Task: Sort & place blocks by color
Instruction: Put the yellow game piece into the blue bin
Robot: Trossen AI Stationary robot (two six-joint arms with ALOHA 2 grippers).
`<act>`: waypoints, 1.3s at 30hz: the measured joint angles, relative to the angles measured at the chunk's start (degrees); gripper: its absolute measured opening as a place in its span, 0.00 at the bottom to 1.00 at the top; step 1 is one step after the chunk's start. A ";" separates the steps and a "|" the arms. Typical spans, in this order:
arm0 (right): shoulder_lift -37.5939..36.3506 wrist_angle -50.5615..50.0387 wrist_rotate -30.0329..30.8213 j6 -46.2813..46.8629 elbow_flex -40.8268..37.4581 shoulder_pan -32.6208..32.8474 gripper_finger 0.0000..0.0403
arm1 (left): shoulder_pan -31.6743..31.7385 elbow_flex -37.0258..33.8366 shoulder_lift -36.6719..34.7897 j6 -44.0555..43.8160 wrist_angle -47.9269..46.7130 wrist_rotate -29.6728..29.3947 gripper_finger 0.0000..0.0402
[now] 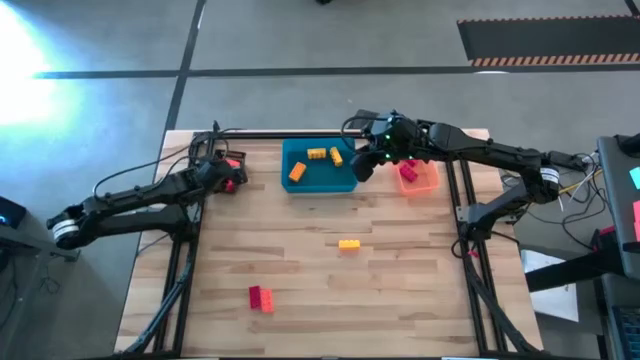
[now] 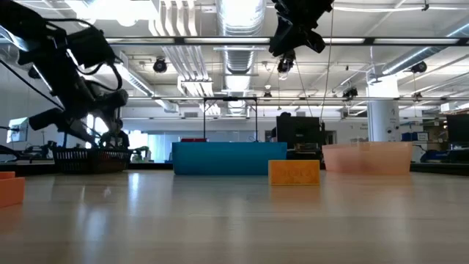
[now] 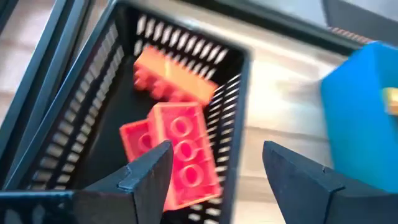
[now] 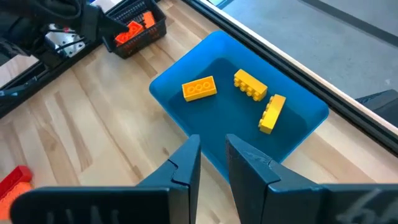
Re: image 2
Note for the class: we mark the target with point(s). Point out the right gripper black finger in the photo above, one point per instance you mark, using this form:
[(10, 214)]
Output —
[(282, 40), (314, 41)]

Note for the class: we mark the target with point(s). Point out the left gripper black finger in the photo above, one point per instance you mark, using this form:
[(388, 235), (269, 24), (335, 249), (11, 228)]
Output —
[(47, 120), (86, 132)]

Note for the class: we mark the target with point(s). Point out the orange-yellow toy brick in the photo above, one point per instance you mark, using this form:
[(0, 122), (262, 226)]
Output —
[(294, 172)]

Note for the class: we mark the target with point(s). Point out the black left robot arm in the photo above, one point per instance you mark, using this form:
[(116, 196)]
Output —
[(22, 22)]

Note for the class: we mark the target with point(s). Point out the black mesh basket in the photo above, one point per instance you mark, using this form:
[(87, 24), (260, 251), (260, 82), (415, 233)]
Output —
[(91, 160)]

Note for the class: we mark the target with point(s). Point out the person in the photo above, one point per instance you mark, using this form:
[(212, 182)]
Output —
[(116, 138)]

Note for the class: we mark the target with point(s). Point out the bright computer monitor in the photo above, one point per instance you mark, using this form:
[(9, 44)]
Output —
[(16, 130)]

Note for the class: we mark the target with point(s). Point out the suspended linear ceiling light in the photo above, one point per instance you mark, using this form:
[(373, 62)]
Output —
[(227, 40)]

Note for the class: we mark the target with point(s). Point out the orange-red toy brick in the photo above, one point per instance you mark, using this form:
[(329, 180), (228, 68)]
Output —
[(11, 190)]

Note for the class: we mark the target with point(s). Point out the black monitor back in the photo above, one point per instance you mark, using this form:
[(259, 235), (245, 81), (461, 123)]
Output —
[(298, 130)]

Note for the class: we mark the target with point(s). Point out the white pillar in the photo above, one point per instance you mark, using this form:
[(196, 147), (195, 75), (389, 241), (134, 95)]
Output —
[(383, 110)]

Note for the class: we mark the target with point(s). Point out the orange translucent plastic bin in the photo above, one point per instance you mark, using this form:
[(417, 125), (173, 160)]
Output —
[(368, 157)]

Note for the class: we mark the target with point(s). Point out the blue plastic bin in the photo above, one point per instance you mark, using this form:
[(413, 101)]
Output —
[(229, 158)]

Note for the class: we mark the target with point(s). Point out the blue storage boxes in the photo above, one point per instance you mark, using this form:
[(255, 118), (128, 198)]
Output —
[(410, 136)]

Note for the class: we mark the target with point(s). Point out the dark computer monitor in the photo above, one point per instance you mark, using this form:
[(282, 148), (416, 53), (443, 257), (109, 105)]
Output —
[(458, 128)]

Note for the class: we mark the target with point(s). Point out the silver ceiling duct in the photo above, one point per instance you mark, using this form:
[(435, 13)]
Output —
[(240, 33)]

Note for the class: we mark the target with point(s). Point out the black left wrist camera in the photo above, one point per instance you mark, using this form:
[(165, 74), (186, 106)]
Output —
[(91, 45)]

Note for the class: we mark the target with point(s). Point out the black aluminium table frame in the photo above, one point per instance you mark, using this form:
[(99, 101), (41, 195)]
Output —
[(150, 165)]

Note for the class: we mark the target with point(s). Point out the black stand frame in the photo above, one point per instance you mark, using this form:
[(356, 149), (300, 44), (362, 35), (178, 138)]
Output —
[(230, 98)]

